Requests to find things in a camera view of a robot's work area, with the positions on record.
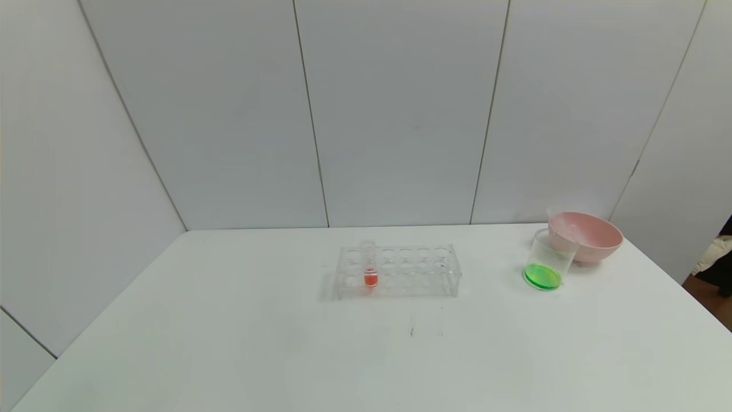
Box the clear plastic test tube rack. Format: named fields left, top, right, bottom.
left=334, top=244, right=463, bottom=300

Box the pink bowl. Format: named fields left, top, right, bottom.
left=548, top=210, right=626, bottom=264

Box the clear glass beaker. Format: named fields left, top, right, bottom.
left=523, top=227, right=580, bottom=291

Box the test tube with red pigment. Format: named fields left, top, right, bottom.
left=359, top=240, right=380, bottom=288

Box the beige and black background bundle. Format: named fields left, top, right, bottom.
left=683, top=216, right=732, bottom=299

